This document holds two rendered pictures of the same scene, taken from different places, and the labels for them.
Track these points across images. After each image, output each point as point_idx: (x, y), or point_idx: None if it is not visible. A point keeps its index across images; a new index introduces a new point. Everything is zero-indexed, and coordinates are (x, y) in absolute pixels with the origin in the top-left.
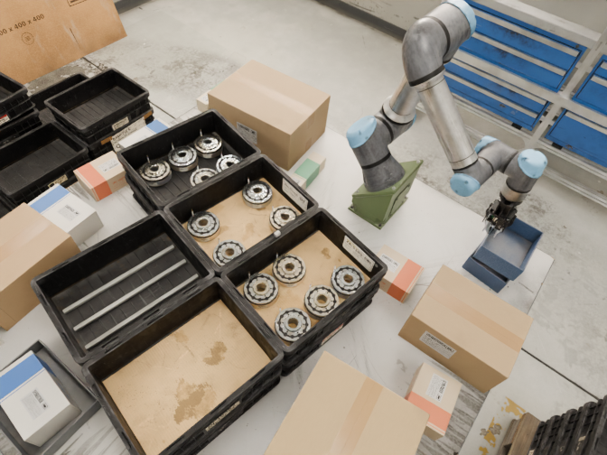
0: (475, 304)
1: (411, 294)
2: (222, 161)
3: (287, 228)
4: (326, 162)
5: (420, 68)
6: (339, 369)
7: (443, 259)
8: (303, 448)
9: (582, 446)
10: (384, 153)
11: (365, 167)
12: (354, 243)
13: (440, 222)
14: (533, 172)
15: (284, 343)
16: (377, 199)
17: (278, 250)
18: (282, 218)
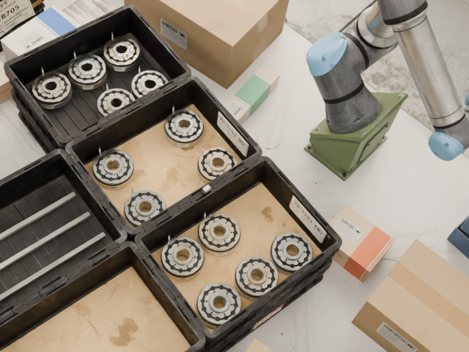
0: (449, 293)
1: (375, 272)
2: (139, 79)
3: (220, 182)
4: (280, 79)
5: (396, 6)
6: None
7: (423, 227)
8: None
9: None
10: (354, 85)
11: (328, 101)
12: (303, 206)
13: (426, 175)
14: None
15: (208, 325)
16: (341, 144)
17: (207, 208)
18: (214, 163)
